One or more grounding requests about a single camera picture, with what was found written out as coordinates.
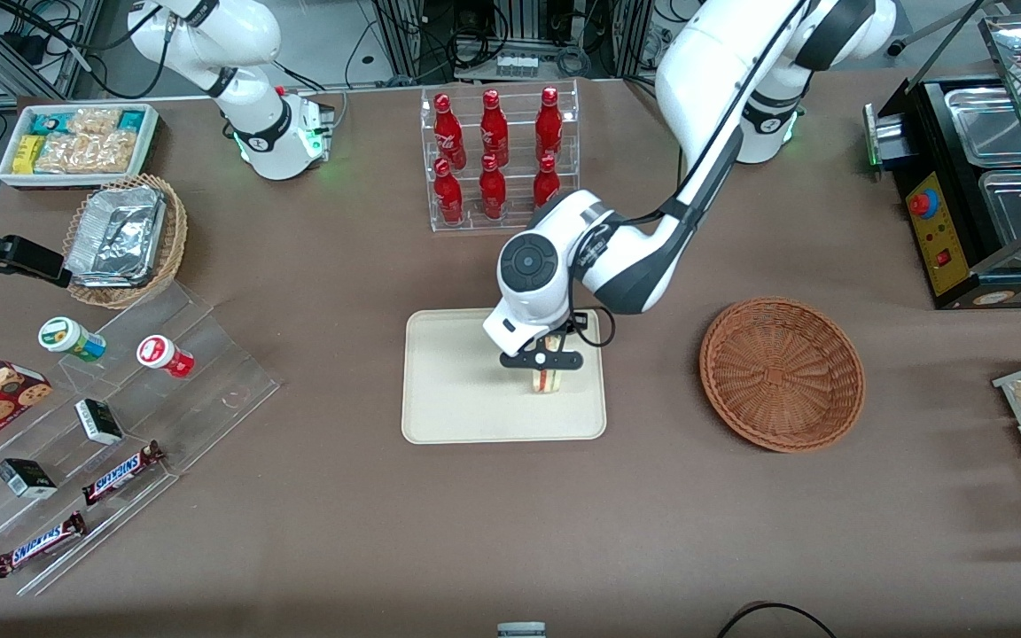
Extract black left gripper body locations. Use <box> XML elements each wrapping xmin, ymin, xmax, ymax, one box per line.
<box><xmin>557</xmin><ymin>312</ymin><xmax>589</xmax><ymax>354</ymax></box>

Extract triangular sandwich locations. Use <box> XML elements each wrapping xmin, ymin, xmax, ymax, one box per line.
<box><xmin>529</xmin><ymin>334</ymin><xmax>565</xmax><ymax>396</ymax></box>

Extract cream rectangular serving tray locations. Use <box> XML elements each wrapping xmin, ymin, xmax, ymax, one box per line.
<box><xmin>401</xmin><ymin>305</ymin><xmax>608</xmax><ymax>445</ymax></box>

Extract tan wicker basket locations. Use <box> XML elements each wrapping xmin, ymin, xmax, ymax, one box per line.
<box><xmin>62</xmin><ymin>174</ymin><xmax>189</xmax><ymax>310</ymax></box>

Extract round brown wicker basket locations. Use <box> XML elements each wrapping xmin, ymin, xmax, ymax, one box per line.
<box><xmin>699</xmin><ymin>297</ymin><xmax>867</xmax><ymax>454</ymax></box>

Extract green lid snack cup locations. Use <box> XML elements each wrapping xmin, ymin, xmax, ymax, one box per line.
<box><xmin>38</xmin><ymin>316</ymin><xmax>108</xmax><ymax>363</ymax></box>

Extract stacked aluminium foil trays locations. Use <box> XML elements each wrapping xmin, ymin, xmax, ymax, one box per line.
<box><xmin>65</xmin><ymin>185</ymin><xmax>167</xmax><ymax>290</ymax></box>

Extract yellow snack packet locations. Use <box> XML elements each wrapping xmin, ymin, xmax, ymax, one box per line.
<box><xmin>12</xmin><ymin>135</ymin><xmax>47</xmax><ymax>175</ymax></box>

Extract large clear cracker bag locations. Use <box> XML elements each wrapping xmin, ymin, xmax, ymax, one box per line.
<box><xmin>35</xmin><ymin>131</ymin><xmax>137</xmax><ymax>175</ymax></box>

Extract small clear cracker bag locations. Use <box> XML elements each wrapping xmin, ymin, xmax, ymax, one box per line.
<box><xmin>67</xmin><ymin>107</ymin><xmax>122</xmax><ymax>136</ymax></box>

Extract red cola bottle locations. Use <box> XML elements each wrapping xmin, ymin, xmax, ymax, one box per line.
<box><xmin>479</xmin><ymin>89</ymin><xmax>511</xmax><ymax>167</ymax></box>
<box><xmin>478</xmin><ymin>153</ymin><xmax>509</xmax><ymax>222</ymax></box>
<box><xmin>534</xmin><ymin>86</ymin><xmax>565</xmax><ymax>163</ymax></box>
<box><xmin>433</xmin><ymin>158</ymin><xmax>465</xmax><ymax>225</ymax></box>
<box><xmin>433</xmin><ymin>93</ymin><xmax>468</xmax><ymax>170</ymax></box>
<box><xmin>532</xmin><ymin>154</ymin><xmax>562</xmax><ymax>210</ymax></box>

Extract clear acrylic bottle rack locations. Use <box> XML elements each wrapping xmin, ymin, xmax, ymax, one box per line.
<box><xmin>420</xmin><ymin>79</ymin><xmax>581</xmax><ymax>234</ymax></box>

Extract red lid snack cup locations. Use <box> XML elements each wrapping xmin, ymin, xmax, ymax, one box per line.
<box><xmin>136</xmin><ymin>335</ymin><xmax>196</xmax><ymax>379</ymax></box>

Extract white snack bin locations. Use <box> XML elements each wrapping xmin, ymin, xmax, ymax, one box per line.
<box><xmin>0</xmin><ymin>103</ymin><xmax>160</xmax><ymax>191</ymax></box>

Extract small black carton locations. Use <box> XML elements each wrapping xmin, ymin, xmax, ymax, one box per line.
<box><xmin>74</xmin><ymin>399</ymin><xmax>125</xmax><ymax>447</ymax></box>
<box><xmin>0</xmin><ymin>458</ymin><xmax>58</xmax><ymax>500</ymax></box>

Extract clear acrylic step shelf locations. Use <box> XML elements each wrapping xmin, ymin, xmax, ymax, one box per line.
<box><xmin>0</xmin><ymin>281</ymin><xmax>282</xmax><ymax>597</ymax></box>

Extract snickers chocolate bar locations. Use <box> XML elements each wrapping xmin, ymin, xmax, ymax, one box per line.
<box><xmin>81</xmin><ymin>440</ymin><xmax>167</xmax><ymax>507</ymax></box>
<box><xmin>0</xmin><ymin>510</ymin><xmax>89</xmax><ymax>580</ymax></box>

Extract black hot food warmer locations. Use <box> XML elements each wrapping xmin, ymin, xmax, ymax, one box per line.
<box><xmin>863</xmin><ymin>12</ymin><xmax>1021</xmax><ymax>311</ymax></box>

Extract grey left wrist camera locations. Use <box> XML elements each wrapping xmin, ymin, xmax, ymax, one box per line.
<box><xmin>499</xmin><ymin>349</ymin><xmax>584</xmax><ymax>370</ymax></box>

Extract black cable loop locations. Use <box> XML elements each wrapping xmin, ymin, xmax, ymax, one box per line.
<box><xmin>715</xmin><ymin>602</ymin><xmax>840</xmax><ymax>638</ymax></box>

